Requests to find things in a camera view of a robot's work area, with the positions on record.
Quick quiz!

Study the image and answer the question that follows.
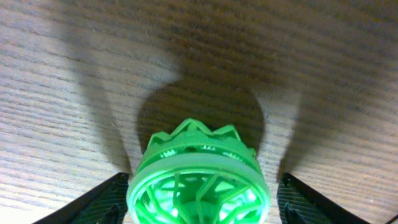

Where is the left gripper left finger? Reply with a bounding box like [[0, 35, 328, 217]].
[[34, 172, 129, 224]]

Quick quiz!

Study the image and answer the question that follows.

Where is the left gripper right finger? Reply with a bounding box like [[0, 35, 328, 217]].
[[277, 173, 367, 224]]

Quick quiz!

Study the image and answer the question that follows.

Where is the green lattice ball toy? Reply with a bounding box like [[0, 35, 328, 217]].
[[126, 118, 271, 224]]

